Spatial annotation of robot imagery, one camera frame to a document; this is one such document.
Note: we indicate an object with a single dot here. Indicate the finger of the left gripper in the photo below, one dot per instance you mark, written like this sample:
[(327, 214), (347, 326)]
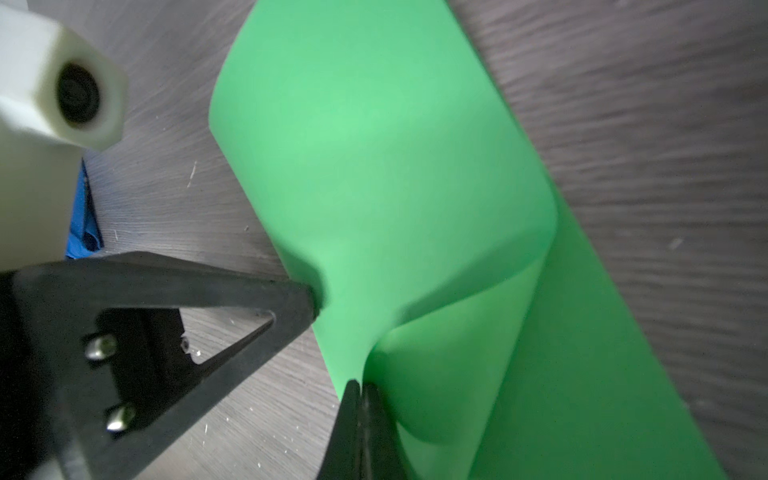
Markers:
[(95, 380)]

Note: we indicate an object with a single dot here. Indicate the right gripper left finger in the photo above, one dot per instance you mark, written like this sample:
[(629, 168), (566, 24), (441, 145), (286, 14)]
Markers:
[(342, 457)]

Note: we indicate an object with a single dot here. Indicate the blue cloth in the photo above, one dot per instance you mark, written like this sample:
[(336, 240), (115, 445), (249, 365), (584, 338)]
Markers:
[(84, 238)]

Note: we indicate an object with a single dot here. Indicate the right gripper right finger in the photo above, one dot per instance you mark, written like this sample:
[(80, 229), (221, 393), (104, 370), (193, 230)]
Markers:
[(380, 457)]

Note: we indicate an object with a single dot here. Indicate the green square paper sheet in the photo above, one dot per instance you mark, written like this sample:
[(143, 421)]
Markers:
[(391, 176)]

